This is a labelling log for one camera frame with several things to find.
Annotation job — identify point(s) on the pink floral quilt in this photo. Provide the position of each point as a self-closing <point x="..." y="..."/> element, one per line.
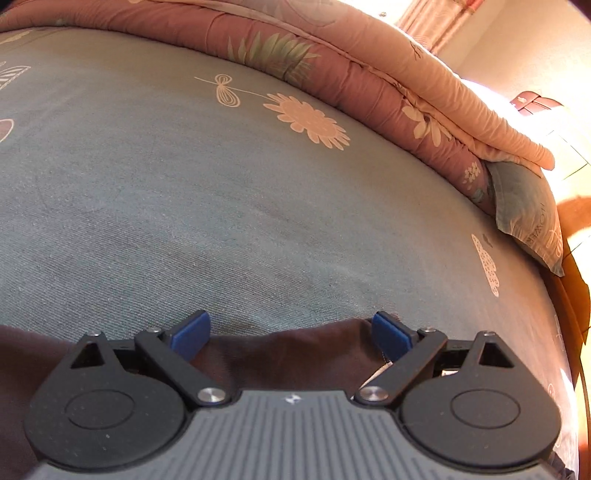
<point x="369" y="69"/>

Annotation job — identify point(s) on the pink patterned curtain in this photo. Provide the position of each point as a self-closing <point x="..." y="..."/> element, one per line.
<point x="429" y="21"/>

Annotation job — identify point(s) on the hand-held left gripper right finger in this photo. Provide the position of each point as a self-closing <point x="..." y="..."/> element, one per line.
<point x="390" y="334"/>

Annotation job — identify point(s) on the wooden headboard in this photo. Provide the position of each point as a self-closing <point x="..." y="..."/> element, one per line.
<point x="575" y="217"/>

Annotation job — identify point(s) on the blue-green printed pillow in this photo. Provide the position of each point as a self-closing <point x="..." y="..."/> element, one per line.
<point x="526" y="212"/>

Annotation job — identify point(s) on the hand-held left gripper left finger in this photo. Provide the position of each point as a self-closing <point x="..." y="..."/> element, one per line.
<point x="191" y="332"/>

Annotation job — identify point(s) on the cream and black printed sweatshirt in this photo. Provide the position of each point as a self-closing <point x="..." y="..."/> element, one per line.
<point x="277" y="357"/>

